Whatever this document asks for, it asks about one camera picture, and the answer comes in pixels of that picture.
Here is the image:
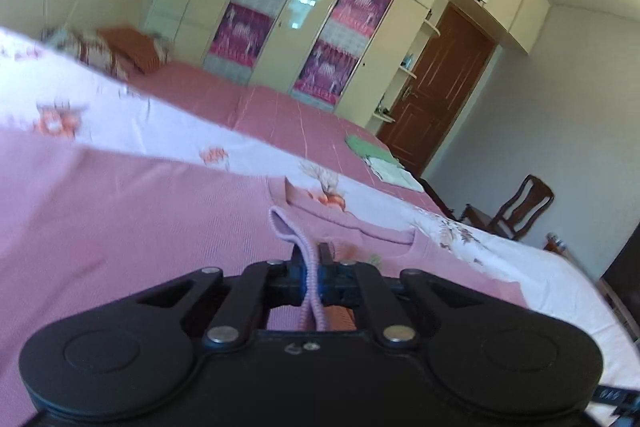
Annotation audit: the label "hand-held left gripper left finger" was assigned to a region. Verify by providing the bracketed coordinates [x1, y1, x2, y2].
[136, 249, 307, 352]

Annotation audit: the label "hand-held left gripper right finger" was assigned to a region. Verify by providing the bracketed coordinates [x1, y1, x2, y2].
[320, 243, 488, 350]

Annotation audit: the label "pink knit garment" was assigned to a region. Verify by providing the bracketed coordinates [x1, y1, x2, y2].
[0, 127, 531, 427]

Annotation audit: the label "white folded cloth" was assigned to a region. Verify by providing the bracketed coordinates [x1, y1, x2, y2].
[365, 154, 426, 192]

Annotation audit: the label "green folded cloth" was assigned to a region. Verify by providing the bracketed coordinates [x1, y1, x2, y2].
[345, 134, 406, 168]

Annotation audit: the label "pink checked bedspread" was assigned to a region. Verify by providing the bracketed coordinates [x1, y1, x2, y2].
[125, 59, 451, 218]

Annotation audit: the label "dark wooden chair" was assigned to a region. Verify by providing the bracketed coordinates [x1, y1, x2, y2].
[462, 174, 555, 242]

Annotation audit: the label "white floral blanket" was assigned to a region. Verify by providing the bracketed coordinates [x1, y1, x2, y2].
[0, 27, 640, 360]

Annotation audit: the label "brown wooden door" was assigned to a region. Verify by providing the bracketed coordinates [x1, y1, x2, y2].
[377, 3, 497, 176]

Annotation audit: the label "cream corner shelves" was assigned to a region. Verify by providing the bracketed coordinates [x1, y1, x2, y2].
[367, 9, 441, 131]

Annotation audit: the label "orange pillow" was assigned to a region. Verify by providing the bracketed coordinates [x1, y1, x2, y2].
[97, 26, 167, 75]

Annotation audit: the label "dark television screen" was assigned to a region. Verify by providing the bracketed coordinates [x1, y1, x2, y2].
[600, 222, 640, 310]

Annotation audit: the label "floral pillow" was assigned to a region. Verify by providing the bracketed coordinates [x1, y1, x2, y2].
[42, 27, 137, 80]

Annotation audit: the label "dark wooden bed frame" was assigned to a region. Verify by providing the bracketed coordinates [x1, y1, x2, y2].
[417, 177, 457, 221]

